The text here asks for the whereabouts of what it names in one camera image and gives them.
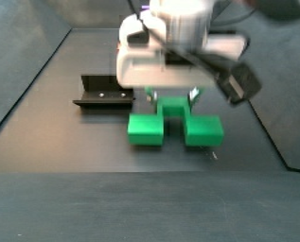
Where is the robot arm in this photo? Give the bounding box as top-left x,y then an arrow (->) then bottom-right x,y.
117,0 -> 262,104

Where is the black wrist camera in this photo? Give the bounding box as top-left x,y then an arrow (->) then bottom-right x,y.
165,48 -> 262,106

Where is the black angle fixture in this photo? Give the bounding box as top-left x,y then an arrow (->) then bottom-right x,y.
73,74 -> 134,107

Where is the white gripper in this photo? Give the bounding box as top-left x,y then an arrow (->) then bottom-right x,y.
117,9 -> 246,105

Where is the green stepped bridge block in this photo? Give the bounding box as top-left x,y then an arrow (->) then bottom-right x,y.
127,96 -> 224,147

